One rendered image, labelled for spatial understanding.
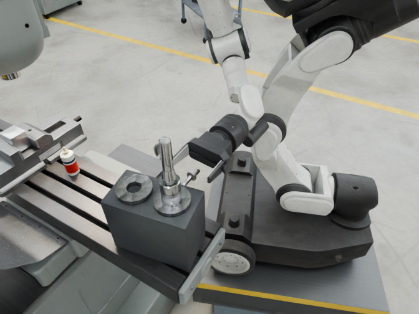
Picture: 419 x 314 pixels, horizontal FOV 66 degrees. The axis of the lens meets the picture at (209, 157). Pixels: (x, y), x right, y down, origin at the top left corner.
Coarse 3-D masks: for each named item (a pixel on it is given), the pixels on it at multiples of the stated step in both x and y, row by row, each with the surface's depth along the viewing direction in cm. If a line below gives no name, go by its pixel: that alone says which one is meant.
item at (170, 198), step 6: (180, 186) 71; (162, 192) 70; (168, 192) 69; (174, 192) 70; (180, 192) 72; (162, 198) 72; (168, 198) 71; (174, 198) 71; (180, 198) 73; (168, 204) 72; (174, 204) 73
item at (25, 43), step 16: (0, 0) 64; (16, 0) 67; (0, 16) 65; (16, 16) 68; (32, 16) 71; (0, 32) 66; (16, 32) 69; (32, 32) 72; (0, 48) 67; (16, 48) 70; (32, 48) 74; (0, 64) 70; (16, 64) 74
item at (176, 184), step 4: (176, 176) 71; (160, 180) 70; (176, 180) 70; (160, 184) 69; (164, 184) 69; (168, 184) 69; (172, 184) 69; (176, 184) 69; (164, 188) 69; (168, 188) 69; (172, 188) 69
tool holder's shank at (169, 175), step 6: (162, 138) 63; (168, 138) 63; (162, 144) 62; (168, 144) 62; (162, 150) 63; (168, 150) 63; (162, 156) 64; (168, 156) 64; (162, 162) 65; (168, 162) 65; (162, 168) 67; (168, 168) 66; (162, 174) 68; (168, 174) 67; (174, 174) 68; (168, 180) 68; (174, 180) 70
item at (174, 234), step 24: (120, 192) 76; (144, 192) 76; (192, 192) 78; (120, 216) 76; (144, 216) 72; (168, 216) 72; (192, 216) 73; (120, 240) 84; (144, 240) 80; (168, 240) 75; (192, 240) 78; (168, 264) 84; (192, 264) 83
